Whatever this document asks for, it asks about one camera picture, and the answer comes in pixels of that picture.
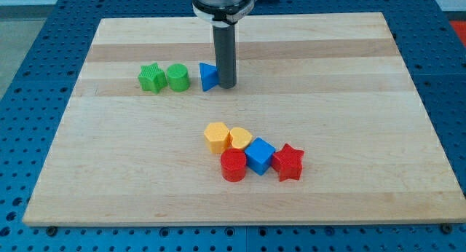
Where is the green cylinder block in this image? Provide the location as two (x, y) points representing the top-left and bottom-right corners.
(167, 63), (190, 92)

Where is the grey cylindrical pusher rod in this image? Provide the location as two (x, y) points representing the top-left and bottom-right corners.
(213, 25), (237, 89)

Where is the yellow heart block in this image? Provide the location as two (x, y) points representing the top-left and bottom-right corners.
(229, 127), (253, 150)

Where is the blue triangle block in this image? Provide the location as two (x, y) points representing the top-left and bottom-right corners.
(200, 63), (219, 92)

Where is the yellow hexagon block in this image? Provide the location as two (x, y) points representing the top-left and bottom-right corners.
(204, 122), (230, 154)

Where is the red cylinder block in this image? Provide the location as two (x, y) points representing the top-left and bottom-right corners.
(220, 149), (247, 182)

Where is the red star block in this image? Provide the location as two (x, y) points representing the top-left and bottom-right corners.
(272, 143), (305, 182)

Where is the wooden board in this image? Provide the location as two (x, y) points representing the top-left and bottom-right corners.
(23, 12), (465, 227)

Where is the green star block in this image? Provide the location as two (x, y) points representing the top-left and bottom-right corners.
(138, 63), (167, 94)

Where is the blue cube block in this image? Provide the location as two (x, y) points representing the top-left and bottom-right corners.
(245, 138), (276, 176)

